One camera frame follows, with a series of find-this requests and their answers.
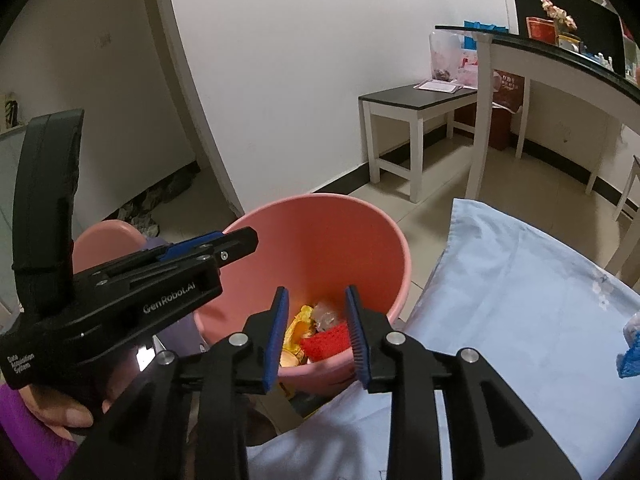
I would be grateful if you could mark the red foam fruit net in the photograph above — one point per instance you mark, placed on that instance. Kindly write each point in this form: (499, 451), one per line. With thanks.
(325, 345)

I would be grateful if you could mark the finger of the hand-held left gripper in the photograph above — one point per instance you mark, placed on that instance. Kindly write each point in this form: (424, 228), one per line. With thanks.
(237, 245)
(190, 247)

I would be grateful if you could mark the person's left hand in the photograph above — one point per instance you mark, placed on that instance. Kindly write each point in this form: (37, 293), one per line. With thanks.
(60, 407)

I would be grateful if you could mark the dark red carton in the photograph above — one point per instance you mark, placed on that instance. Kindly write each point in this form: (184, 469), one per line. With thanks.
(505, 90)

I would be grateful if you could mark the red gift box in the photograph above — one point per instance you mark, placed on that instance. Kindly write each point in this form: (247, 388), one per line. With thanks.
(541, 30)

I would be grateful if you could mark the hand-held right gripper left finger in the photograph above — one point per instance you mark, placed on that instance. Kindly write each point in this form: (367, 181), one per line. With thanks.
(277, 340)

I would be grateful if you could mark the blue foam fruit net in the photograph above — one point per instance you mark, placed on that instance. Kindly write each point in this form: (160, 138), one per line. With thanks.
(631, 360)

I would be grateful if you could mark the yellow plastic wrapper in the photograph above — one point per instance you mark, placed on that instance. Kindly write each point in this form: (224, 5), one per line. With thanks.
(297, 330)

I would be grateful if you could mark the white paper sheets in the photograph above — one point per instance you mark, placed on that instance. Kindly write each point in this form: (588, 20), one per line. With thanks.
(437, 86)

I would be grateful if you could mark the white and red plastic bag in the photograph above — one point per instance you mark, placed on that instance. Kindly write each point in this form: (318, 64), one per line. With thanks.
(469, 67)

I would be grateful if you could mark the black screen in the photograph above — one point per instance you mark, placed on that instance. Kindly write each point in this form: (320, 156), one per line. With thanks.
(590, 15)

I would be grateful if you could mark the pink flower arrangement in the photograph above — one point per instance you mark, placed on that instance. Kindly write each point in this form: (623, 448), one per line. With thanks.
(557, 12)

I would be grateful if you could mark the white glass-top dining table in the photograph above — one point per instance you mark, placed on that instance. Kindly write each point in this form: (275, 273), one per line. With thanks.
(550, 55)

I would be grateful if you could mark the pink plastic basin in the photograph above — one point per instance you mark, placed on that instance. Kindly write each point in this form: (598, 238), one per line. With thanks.
(105, 240)

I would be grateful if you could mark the light blue printed cloth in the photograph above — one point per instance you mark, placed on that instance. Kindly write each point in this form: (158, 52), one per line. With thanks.
(500, 310)

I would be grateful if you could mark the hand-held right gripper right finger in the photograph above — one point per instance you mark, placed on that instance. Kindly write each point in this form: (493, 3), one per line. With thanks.
(359, 340)

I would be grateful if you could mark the tall clear plastic bag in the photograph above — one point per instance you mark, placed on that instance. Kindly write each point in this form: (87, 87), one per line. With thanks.
(445, 55)

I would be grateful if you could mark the white bench with dark seat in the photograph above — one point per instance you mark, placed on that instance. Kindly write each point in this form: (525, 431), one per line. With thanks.
(400, 95)

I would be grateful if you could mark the pink plastic bucket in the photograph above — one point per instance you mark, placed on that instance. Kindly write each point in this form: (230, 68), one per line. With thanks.
(325, 240)

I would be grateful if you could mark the dark cloth pile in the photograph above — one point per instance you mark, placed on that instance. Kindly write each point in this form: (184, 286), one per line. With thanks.
(160, 200)

